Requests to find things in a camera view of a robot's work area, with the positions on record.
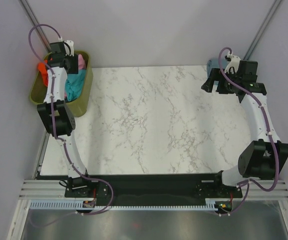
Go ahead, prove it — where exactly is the olive green plastic bin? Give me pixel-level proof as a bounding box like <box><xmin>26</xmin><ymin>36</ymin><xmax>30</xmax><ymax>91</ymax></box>
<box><xmin>29</xmin><ymin>50</ymin><xmax>93</xmax><ymax>117</ymax></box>

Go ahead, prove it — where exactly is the orange t shirt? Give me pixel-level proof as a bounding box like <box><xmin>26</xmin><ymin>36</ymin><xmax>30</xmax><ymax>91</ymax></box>
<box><xmin>37</xmin><ymin>60</ymin><xmax>48</xmax><ymax>87</ymax></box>

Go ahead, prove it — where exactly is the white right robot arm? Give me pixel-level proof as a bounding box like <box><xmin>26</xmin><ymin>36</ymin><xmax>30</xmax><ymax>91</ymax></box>
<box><xmin>201</xmin><ymin>60</ymin><xmax>288</xmax><ymax>197</ymax></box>

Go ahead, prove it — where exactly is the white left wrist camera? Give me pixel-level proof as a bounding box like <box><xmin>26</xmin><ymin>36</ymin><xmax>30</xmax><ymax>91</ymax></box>
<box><xmin>58</xmin><ymin>38</ymin><xmax>74</xmax><ymax>56</ymax></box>

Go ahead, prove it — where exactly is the aluminium frame rail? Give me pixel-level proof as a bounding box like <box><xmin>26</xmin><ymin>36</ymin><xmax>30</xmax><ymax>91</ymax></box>
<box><xmin>19</xmin><ymin>180</ymin><xmax>288</xmax><ymax>201</ymax></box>

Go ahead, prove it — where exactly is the light blue cable duct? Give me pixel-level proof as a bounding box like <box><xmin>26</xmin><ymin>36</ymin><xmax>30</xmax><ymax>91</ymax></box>
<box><xmin>29</xmin><ymin>199</ymin><xmax>232</xmax><ymax>211</ymax></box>

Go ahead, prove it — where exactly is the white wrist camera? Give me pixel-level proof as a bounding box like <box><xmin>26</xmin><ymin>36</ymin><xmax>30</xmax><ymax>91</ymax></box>
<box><xmin>58</xmin><ymin>38</ymin><xmax>74</xmax><ymax>56</ymax></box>
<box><xmin>225</xmin><ymin>53</ymin><xmax>241</xmax><ymax>74</ymax></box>

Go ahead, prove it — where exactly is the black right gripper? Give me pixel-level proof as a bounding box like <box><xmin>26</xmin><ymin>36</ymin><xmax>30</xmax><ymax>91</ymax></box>
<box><xmin>202</xmin><ymin>67</ymin><xmax>242</xmax><ymax>95</ymax></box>

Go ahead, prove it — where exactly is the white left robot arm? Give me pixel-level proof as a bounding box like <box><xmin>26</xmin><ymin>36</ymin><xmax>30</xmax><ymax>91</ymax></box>
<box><xmin>37</xmin><ymin>40</ymin><xmax>94</xmax><ymax>198</ymax></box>

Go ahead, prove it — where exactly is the folded grey blue t shirt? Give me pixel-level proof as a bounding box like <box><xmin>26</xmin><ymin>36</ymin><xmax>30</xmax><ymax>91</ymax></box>
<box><xmin>206</xmin><ymin>57</ymin><xmax>228</xmax><ymax>77</ymax></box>

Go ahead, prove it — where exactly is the teal t shirt in bin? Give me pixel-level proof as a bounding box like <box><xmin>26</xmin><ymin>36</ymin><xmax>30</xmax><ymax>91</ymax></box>
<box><xmin>65</xmin><ymin>69</ymin><xmax>86</xmax><ymax>102</ymax></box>

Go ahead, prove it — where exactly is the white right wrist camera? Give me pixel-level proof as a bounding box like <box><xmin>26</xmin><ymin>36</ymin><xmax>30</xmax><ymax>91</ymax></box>
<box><xmin>225</xmin><ymin>53</ymin><xmax>241</xmax><ymax>74</ymax></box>

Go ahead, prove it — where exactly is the pink t shirt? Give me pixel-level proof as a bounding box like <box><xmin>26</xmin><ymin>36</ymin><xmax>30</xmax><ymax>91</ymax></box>
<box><xmin>78</xmin><ymin>54</ymin><xmax>87</xmax><ymax>70</ymax></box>

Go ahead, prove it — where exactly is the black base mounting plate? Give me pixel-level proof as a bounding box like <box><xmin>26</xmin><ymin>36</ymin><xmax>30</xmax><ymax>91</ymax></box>
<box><xmin>65</xmin><ymin>173</ymin><xmax>243</xmax><ymax>208</ymax></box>

